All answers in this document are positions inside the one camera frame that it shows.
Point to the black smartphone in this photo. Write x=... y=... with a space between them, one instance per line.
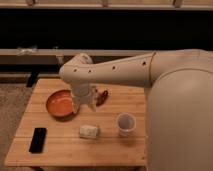
x=38 y=140

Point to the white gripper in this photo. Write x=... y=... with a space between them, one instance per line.
x=82 y=94

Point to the white rectangular box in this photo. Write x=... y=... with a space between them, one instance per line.
x=89 y=131

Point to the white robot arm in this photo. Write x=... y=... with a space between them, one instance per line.
x=179 y=114

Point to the wooden table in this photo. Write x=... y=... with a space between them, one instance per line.
x=64 y=147

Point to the orange ceramic bowl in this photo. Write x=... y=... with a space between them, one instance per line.
x=59 y=104

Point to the long grey bench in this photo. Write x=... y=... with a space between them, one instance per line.
x=36 y=61

